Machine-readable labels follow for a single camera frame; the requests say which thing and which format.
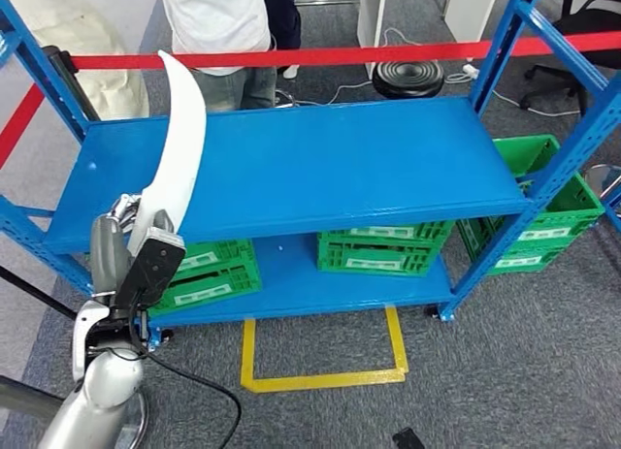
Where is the blue metal shelf rack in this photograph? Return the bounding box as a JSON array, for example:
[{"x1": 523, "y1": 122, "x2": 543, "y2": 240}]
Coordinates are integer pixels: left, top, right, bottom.
[{"x1": 0, "y1": 0, "x2": 621, "y2": 354}]

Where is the black round stool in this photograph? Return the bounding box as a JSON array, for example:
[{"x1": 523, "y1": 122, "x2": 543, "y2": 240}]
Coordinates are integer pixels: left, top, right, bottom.
[{"x1": 372, "y1": 60, "x2": 445, "y2": 101}]

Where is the black slanted pole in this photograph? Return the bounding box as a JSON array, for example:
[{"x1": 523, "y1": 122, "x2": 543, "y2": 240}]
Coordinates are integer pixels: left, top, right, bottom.
[{"x1": 0, "y1": 265, "x2": 79, "y2": 322}]

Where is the white curved plastic part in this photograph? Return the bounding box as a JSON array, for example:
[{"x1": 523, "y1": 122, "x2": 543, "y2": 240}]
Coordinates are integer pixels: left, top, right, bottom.
[{"x1": 127, "y1": 49, "x2": 207, "y2": 258}]

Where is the white desk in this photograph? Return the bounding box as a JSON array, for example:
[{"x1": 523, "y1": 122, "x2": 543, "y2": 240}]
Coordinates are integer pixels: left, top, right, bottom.
[{"x1": 293, "y1": 0, "x2": 389, "y2": 81}]

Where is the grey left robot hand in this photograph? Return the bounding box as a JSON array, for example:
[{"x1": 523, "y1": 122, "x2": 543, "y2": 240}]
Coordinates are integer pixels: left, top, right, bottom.
[{"x1": 89, "y1": 193, "x2": 177, "y2": 301}]

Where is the black camera cable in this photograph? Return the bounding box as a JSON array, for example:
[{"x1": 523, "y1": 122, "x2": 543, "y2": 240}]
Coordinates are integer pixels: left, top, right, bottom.
[{"x1": 128, "y1": 310, "x2": 243, "y2": 449}]

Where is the white desk panel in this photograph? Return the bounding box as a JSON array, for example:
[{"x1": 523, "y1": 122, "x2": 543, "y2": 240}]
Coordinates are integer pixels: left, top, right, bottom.
[{"x1": 442, "y1": 0, "x2": 503, "y2": 44}]

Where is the black office chair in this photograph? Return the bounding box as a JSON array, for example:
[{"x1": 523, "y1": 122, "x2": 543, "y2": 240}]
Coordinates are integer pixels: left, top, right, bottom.
[{"x1": 518, "y1": 0, "x2": 621, "y2": 116}]

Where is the silver round disc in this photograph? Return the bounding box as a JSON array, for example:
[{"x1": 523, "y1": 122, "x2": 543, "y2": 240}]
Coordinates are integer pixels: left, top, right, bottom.
[{"x1": 583, "y1": 164, "x2": 621, "y2": 216}]

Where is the yellow tape outline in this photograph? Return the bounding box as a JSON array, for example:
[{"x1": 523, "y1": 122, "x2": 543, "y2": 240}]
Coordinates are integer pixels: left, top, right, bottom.
[{"x1": 239, "y1": 306, "x2": 410, "y2": 395}]

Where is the red barrier tape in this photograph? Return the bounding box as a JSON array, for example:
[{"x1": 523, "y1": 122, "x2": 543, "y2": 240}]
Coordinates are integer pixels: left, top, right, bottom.
[
  {"x1": 0, "y1": 82, "x2": 45, "y2": 171},
  {"x1": 70, "y1": 31, "x2": 621, "y2": 73}
]

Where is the black barrier post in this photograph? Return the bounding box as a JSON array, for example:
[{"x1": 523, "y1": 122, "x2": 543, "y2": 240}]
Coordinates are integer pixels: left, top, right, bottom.
[{"x1": 41, "y1": 46, "x2": 101, "y2": 123}]

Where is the person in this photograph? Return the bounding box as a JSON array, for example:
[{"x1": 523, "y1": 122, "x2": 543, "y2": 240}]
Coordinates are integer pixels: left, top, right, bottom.
[
  {"x1": 261, "y1": 0, "x2": 304, "y2": 81},
  {"x1": 0, "y1": 0, "x2": 150, "y2": 121},
  {"x1": 159, "y1": 0, "x2": 278, "y2": 113}
]

